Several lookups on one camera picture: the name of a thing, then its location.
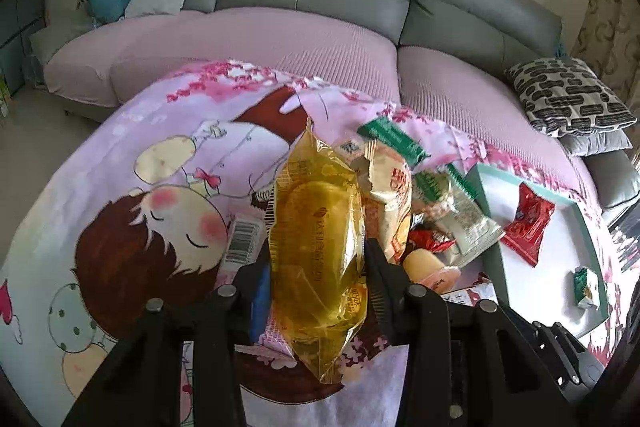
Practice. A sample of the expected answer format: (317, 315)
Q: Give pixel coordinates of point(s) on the patterned curtain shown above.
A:
(615, 22)

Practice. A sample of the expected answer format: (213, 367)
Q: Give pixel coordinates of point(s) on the small green and white packet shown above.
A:
(586, 289)

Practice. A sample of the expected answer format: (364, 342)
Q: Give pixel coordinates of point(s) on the small red crumpled packet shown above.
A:
(430, 239)

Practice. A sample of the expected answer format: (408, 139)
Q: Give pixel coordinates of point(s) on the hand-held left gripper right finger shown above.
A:
(382, 287)

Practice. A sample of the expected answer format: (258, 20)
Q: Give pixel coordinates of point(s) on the beige and orange snack packet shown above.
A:
(392, 187)

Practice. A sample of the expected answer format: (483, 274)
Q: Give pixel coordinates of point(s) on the white packet with barcode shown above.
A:
(242, 239)

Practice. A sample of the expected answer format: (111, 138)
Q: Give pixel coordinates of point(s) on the white and red snack packet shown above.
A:
(472, 293)

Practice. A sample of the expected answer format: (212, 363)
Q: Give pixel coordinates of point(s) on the printed blanket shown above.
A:
(150, 127)

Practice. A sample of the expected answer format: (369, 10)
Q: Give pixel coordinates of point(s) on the pink sofa cover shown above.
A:
(250, 37)

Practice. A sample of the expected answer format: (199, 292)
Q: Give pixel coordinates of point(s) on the black and white patterned pillow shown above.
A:
(565, 94)

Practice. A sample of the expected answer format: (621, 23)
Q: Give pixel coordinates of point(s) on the small grey cushion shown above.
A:
(595, 143)

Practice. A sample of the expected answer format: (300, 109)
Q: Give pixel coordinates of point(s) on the dark green snack packet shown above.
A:
(395, 139)

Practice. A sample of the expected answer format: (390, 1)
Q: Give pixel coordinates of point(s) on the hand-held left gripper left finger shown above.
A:
(260, 307)

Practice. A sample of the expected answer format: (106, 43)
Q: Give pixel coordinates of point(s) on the white tray with teal rim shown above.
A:
(545, 267)

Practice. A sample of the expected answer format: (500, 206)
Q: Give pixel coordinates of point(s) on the grey-blue cabinet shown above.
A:
(20, 27)

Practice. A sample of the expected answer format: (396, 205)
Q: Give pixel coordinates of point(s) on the white and green snack packet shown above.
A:
(475, 227)

